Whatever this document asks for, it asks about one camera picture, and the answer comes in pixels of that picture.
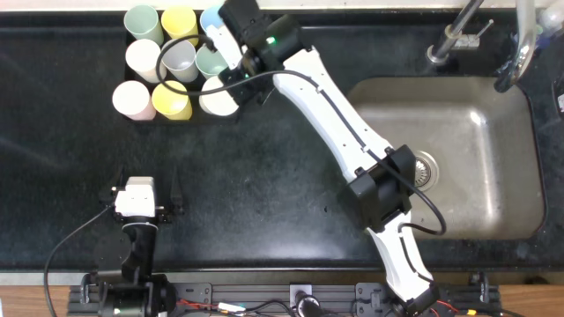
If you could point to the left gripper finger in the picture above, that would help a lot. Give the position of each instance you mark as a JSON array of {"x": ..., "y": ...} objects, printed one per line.
[
  {"x": 176, "y": 193},
  {"x": 113, "y": 187}
]

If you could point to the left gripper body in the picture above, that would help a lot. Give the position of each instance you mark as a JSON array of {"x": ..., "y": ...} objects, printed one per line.
[{"x": 164, "y": 213}]

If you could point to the pink cup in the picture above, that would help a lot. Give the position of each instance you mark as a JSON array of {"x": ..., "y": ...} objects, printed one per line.
[{"x": 132, "y": 99}]

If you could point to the white cup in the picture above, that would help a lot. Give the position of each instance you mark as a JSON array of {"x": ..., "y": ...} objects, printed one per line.
[
  {"x": 216, "y": 103},
  {"x": 142, "y": 57}
]

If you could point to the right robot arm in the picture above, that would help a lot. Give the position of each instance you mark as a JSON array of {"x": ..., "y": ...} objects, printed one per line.
[{"x": 335, "y": 114}]

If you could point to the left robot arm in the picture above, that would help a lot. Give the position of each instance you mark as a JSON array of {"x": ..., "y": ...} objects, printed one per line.
[{"x": 141, "y": 251}]

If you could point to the black tray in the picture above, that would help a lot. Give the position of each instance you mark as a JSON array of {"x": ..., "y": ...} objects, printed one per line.
[{"x": 220, "y": 120}]

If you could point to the yellow cup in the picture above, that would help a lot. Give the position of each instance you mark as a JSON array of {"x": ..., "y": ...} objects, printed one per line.
[
  {"x": 178, "y": 22},
  {"x": 169, "y": 101}
]

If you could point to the green cup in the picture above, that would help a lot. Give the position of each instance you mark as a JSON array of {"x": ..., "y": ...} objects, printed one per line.
[
  {"x": 143, "y": 22},
  {"x": 209, "y": 64}
]

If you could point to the grey cup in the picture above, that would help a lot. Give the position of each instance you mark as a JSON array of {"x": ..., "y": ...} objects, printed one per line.
[{"x": 178, "y": 59}]

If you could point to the blue cup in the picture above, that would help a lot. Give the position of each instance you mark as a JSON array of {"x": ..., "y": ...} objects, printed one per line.
[{"x": 210, "y": 18}]

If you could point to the steel tap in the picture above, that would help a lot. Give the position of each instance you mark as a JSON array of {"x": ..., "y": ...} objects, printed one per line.
[{"x": 440, "y": 46}]

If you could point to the steel sink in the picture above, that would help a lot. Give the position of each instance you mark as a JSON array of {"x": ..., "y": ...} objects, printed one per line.
[{"x": 484, "y": 145}]

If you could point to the clear plastic package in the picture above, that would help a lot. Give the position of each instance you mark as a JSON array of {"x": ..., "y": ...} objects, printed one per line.
[{"x": 560, "y": 101}]

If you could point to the blue soap bottle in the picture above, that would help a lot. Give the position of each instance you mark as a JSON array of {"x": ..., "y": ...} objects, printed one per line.
[{"x": 553, "y": 17}]

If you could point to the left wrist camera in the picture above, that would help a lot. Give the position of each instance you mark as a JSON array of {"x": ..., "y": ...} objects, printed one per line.
[{"x": 135, "y": 197}]

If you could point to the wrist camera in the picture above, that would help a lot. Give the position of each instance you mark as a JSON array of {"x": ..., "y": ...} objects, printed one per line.
[
  {"x": 135, "y": 197},
  {"x": 224, "y": 44}
]

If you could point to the mounting rail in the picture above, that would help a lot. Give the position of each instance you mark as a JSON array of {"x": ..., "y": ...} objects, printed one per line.
[{"x": 255, "y": 295}]

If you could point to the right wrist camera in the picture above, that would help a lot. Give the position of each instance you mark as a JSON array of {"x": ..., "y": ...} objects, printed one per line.
[{"x": 224, "y": 44}]

